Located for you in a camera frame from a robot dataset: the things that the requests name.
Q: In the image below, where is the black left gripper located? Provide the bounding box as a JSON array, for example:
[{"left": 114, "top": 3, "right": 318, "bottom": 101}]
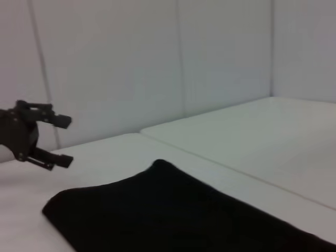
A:
[{"left": 0, "top": 99, "right": 74, "bottom": 171}]

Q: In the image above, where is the black shirt with FREE print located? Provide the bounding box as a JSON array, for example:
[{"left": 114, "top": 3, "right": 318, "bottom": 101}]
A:
[{"left": 41, "top": 159, "right": 336, "bottom": 252}]

